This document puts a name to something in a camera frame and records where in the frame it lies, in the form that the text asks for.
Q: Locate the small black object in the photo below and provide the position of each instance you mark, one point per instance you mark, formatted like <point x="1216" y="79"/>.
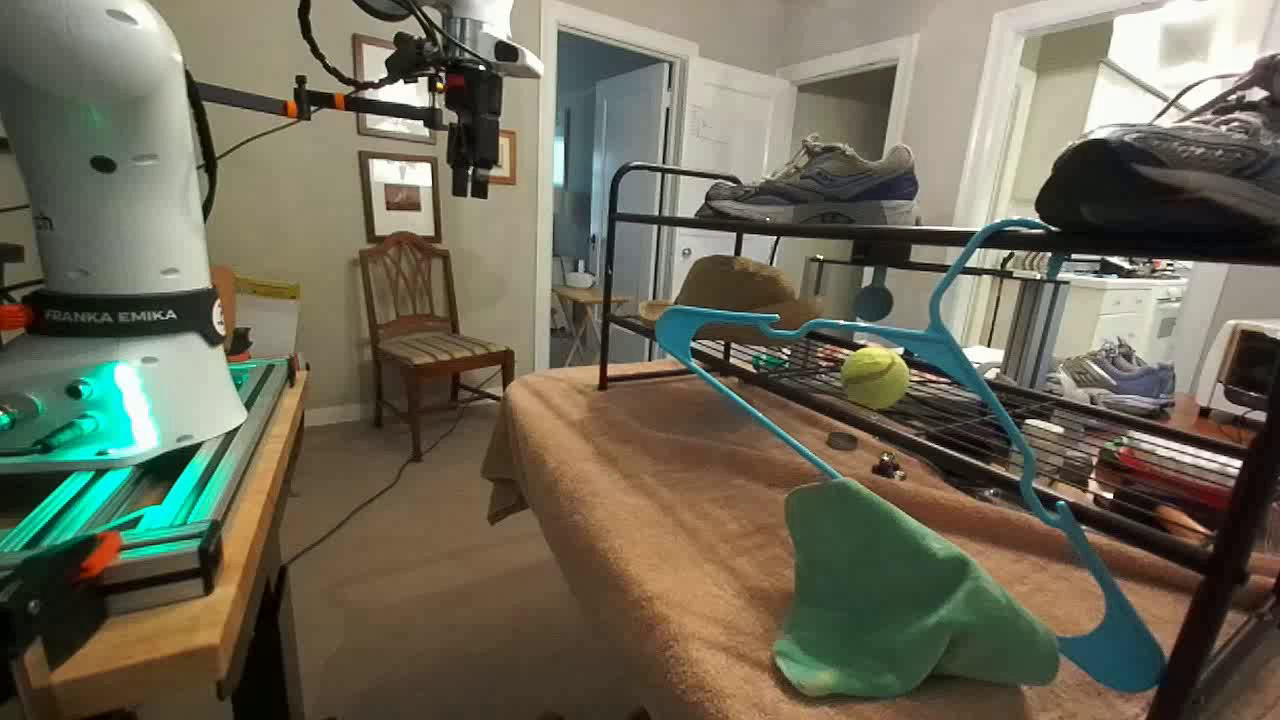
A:
<point x="887" y="466"/>

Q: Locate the teal plastic hanger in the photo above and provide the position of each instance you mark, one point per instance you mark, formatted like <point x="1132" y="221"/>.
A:
<point x="1123" y="647"/>

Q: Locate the white toaster oven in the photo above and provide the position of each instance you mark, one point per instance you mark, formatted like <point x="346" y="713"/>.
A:
<point x="1234" y="367"/>

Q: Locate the brown blanket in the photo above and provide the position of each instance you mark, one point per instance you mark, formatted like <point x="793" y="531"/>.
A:
<point x="642" y="506"/>

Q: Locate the large framed wall picture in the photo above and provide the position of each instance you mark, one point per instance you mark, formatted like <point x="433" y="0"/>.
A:
<point x="395" y="125"/>

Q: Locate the wooden chair striped seat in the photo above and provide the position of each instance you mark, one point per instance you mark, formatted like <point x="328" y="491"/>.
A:
<point x="433" y="351"/>

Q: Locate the black camera on boom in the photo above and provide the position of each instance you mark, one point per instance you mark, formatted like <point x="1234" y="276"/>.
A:
<point x="414" y="60"/>

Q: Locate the black metal shoe rack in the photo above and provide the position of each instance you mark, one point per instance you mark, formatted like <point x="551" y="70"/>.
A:
<point x="855" y="231"/>

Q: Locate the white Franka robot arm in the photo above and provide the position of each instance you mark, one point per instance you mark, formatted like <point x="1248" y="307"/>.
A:
<point x="94" y="202"/>

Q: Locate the grey blue sneaker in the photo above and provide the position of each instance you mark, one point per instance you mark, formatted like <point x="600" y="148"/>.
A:
<point x="826" y="181"/>

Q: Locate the straw hat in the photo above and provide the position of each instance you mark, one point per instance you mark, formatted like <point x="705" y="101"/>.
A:
<point x="743" y="290"/>

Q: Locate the black grey shoe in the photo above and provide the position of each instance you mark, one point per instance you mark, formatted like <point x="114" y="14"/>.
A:
<point x="1172" y="174"/>

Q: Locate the yellow white cardboard box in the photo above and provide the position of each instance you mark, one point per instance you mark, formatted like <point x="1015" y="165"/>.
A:
<point x="267" y="314"/>

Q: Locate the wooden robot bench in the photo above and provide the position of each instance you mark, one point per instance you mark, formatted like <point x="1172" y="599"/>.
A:
<point x="203" y="626"/>

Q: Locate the white storage drawers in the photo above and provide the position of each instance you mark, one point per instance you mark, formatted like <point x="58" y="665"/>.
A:
<point x="1123" y="314"/>

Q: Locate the framed picture dark photo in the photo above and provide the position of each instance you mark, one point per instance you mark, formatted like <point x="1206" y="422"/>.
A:
<point x="401" y="198"/>

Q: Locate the small grey round disc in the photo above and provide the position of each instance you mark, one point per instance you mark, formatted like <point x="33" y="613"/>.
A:
<point x="841" y="438"/>

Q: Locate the green cloth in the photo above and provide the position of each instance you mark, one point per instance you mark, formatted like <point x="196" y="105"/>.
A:
<point x="894" y="601"/>

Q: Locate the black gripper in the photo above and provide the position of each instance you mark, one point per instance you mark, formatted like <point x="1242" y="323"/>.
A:
<point x="474" y="113"/>

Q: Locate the round blue tag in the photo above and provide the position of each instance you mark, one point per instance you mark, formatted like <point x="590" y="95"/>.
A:
<point x="872" y="301"/>

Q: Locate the black boom rod orange clamps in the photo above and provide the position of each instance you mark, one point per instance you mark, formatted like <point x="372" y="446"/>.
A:
<point x="340" y="101"/>

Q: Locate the small teal item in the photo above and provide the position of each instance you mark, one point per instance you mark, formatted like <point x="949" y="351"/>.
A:
<point x="769" y="361"/>

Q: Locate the white blue sneaker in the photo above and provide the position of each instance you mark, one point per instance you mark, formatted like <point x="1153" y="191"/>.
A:
<point x="1123" y="379"/>

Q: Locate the aluminium rail frame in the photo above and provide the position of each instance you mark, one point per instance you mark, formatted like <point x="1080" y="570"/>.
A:
<point x="144" y="501"/>

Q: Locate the red tool box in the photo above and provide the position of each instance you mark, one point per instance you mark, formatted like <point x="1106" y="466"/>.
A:
<point x="1172" y="479"/>

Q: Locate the yellow tennis ball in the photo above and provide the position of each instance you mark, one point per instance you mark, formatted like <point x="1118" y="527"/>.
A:
<point x="872" y="379"/>

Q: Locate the small gold framed picture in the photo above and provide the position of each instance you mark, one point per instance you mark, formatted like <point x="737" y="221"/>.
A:
<point x="510" y="158"/>

